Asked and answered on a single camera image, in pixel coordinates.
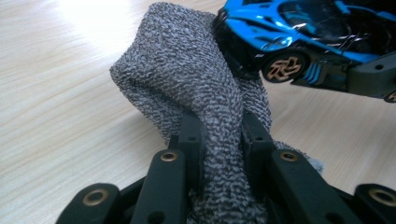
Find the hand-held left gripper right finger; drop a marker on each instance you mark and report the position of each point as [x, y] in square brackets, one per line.
[257, 146]

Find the grey knitted cloth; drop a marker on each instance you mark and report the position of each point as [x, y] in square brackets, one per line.
[186, 68]

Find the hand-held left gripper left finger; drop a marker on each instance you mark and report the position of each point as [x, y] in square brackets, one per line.
[193, 140]

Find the blue and black toy car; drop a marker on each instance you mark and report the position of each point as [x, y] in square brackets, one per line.
[264, 28]

